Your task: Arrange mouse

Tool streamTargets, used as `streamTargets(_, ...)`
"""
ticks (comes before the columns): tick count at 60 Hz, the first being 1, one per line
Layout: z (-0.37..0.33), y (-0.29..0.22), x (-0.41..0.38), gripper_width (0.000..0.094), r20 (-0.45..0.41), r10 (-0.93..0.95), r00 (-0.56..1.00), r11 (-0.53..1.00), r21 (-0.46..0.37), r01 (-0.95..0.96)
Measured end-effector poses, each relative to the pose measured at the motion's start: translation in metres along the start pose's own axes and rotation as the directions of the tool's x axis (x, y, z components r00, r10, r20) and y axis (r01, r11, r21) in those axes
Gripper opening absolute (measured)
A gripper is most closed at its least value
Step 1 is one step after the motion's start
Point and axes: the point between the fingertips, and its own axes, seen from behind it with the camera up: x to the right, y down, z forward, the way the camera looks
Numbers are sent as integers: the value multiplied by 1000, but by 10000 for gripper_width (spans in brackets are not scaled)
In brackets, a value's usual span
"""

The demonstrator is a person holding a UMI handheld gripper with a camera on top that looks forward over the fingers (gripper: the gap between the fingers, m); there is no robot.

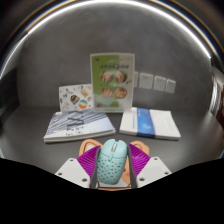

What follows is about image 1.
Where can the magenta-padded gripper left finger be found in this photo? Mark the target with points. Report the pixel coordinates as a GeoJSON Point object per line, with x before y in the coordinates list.
{"type": "Point", "coordinates": [71, 170]}

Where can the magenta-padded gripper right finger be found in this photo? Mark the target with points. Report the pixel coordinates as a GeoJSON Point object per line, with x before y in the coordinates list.
{"type": "Point", "coordinates": [153, 169]}

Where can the teal perforated computer mouse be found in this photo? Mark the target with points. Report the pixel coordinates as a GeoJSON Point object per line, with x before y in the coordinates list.
{"type": "Point", "coordinates": [111, 163]}

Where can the orange corgi-shaped mouse pad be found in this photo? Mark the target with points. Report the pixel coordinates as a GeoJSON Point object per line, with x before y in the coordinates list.
{"type": "Point", "coordinates": [139, 146]}

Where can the grey striped magazine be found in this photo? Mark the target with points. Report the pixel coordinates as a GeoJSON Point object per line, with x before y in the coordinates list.
{"type": "Point", "coordinates": [78, 126]}

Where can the white book with blue stripe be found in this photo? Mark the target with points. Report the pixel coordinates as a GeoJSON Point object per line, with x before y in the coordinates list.
{"type": "Point", "coordinates": [150, 123]}

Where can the white sticker card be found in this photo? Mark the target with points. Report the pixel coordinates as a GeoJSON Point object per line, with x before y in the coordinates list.
{"type": "Point", "coordinates": [76, 98]}

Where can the green menu sign stand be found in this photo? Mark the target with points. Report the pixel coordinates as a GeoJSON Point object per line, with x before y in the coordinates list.
{"type": "Point", "coordinates": [112, 81]}

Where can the glass-paned door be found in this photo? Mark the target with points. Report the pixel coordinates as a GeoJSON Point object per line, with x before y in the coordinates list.
{"type": "Point", "coordinates": [218, 96]}

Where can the curved ceiling light strip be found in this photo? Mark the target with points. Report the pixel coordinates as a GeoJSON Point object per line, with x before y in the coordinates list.
{"type": "Point", "coordinates": [110, 2]}

